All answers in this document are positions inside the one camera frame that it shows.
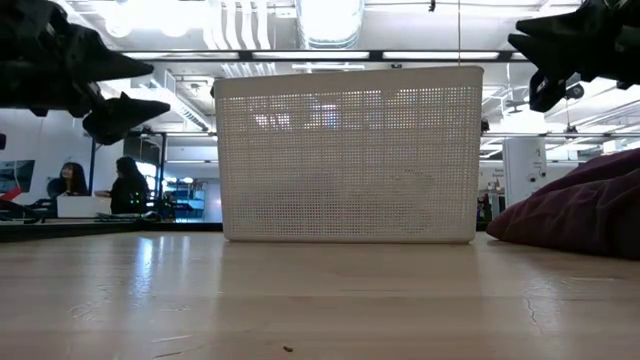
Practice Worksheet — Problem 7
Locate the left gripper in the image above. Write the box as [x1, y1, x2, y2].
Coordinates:
[0, 0, 172, 147]

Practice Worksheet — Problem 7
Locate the black table frame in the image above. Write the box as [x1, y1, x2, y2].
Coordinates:
[0, 218, 494, 245]

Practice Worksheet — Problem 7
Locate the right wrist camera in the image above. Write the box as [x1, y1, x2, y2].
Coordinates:
[528, 69, 585, 114]

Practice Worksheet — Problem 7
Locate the maroon cloth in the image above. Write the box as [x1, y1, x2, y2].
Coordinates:
[485, 148, 640, 260]

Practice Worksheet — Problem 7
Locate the white box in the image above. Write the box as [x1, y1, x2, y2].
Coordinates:
[55, 194, 112, 219]

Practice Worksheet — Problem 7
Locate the person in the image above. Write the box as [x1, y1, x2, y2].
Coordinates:
[47, 161, 90, 200]
[94, 156, 150, 216]

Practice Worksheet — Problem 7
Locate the black overhead beam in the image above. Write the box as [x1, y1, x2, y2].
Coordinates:
[122, 48, 529, 63]

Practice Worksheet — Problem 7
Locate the white pillar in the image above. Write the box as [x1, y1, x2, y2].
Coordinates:
[502, 137, 549, 209]

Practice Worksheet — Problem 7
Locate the white perforated plastic basket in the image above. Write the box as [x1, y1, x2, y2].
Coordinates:
[213, 65, 485, 245]

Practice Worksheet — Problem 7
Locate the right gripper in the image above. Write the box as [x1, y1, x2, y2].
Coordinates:
[506, 0, 640, 91]

